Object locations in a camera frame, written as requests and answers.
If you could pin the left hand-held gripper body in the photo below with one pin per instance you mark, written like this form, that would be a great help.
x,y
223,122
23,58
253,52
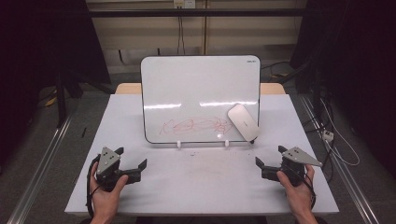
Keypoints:
x,y
107,160

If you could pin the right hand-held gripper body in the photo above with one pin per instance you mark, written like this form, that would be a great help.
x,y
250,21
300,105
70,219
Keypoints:
x,y
295,158

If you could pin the white whiteboard eraser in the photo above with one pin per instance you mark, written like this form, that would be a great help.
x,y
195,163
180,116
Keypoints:
x,y
243,123

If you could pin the person's right hand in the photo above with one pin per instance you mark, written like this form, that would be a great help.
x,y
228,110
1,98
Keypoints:
x,y
300,196

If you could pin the person's left hand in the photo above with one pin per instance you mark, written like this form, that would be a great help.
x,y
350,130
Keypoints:
x,y
104,200

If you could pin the black pen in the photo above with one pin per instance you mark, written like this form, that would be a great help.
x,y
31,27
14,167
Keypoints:
x,y
84,132

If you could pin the white power adapter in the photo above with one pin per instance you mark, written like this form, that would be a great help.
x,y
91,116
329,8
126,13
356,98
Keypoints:
x,y
328,135

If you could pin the white whiteboard foot clip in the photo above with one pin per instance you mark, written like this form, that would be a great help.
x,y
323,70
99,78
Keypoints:
x,y
227,143
179,144

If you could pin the black metal stand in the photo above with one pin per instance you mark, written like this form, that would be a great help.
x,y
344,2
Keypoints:
x,y
316,90
60,99

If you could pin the white whiteboard with red scribble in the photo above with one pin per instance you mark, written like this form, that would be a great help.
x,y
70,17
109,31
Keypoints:
x,y
193,84

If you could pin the black curtain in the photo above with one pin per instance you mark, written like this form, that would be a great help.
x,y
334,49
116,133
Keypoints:
x,y
358,62
37,46

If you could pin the black horizontal bar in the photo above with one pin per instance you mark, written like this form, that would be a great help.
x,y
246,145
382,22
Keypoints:
x,y
193,12

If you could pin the metal floor rail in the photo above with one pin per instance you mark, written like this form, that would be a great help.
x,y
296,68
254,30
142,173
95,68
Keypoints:
x,y
345,174
40,171

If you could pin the white wall socket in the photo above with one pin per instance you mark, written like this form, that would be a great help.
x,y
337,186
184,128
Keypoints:
x,y
184,3

